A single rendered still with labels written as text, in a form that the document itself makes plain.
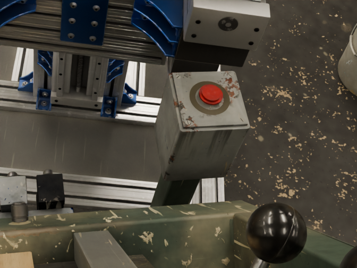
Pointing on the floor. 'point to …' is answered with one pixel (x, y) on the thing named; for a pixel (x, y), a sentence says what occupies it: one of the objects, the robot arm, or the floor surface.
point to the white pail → (349, 64)
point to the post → (173, 192)
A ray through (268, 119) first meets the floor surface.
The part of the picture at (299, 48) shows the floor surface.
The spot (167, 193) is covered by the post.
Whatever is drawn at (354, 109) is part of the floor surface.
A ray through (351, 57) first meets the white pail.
